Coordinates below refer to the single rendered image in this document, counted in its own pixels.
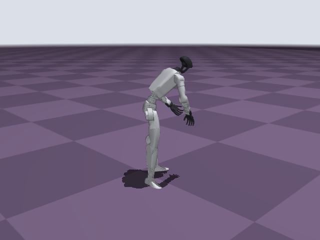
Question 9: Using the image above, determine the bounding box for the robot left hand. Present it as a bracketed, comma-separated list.
[165, 102, 184, 116]

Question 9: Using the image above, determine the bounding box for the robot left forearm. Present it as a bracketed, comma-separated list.
[160, 96, 171, 105]

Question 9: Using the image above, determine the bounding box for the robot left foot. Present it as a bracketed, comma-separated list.
[154, 165, 169, 172]

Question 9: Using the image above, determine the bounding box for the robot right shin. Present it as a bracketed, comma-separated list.
[145, 144, 158, 182]

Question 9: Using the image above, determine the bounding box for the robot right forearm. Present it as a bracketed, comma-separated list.
[182, 96, 191, 115]

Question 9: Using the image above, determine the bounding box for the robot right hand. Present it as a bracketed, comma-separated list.
[184, 110, 195, 126]

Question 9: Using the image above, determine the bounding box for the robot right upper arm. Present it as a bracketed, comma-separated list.
[174, 74, 187, 104]

